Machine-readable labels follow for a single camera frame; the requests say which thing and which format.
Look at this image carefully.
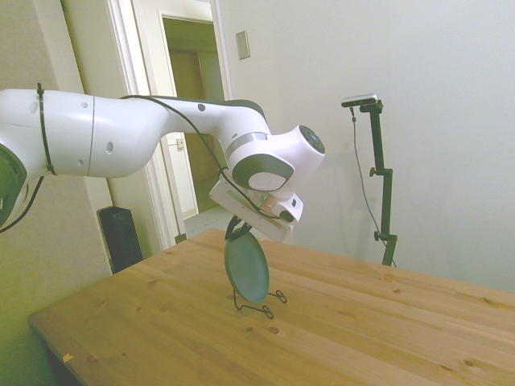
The black camera stand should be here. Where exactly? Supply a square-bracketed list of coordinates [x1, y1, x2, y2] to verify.
[358, 101, 399, 267]

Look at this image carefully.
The silver exterior camera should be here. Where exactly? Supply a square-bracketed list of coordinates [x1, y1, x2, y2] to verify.
[340, 92, 381, 109]

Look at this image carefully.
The white open door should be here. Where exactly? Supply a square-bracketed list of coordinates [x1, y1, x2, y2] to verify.
[132, 0, 200, 250]

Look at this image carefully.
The black wire plate stand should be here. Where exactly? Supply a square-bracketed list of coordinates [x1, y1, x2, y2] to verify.
[232, 288, 289, 321]

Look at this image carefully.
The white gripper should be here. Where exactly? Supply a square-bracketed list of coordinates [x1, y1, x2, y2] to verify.
[208, 179, 295, 244]

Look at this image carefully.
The brown wooden door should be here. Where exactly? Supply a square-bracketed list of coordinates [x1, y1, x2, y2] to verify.
[168, 48, 226, 180]

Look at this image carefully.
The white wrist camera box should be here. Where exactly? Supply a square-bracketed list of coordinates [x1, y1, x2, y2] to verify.
[265, 192, 305, 224]

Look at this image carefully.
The grey wall switch plate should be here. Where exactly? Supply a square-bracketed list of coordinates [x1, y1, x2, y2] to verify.
[235, 30, 251, 61]

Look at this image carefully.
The black speaker box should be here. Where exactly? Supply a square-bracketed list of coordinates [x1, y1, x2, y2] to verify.
[97, 206, 144, 275]

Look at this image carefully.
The teal round plate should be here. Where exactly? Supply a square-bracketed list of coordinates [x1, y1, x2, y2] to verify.
[223, 232, 271, 305]

